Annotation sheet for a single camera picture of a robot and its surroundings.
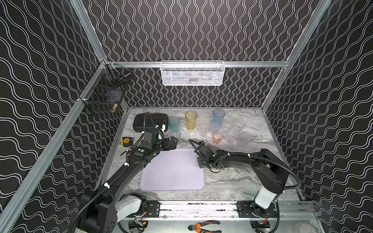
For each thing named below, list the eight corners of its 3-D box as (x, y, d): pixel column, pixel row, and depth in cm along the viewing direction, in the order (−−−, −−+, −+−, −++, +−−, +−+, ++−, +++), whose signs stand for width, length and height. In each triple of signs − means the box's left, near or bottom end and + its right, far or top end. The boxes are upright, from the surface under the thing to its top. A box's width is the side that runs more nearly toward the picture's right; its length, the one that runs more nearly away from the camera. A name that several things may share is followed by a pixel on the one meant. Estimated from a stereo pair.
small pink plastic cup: (211, 144, 102) (213, 138, 96) (210, 135, 106) (212, 129, 101) (222, 144, 102) (224, 138, 96) (220, 135, 106) (222, 129, 101)
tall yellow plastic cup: (185, 130, 109) (185, 118, 99) (185, 122, 114) (185, 110, 104) (196, 130, 109) (197, 118, 99) (196, 122, 114) (197, 110, 104)
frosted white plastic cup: (236, 148, 99) (240, 140, 92) (234, 140, 103) (238, 132, 96) (246, 148, 99) (252, 140, 92) (244, 140, 103) (249, 132, 96)
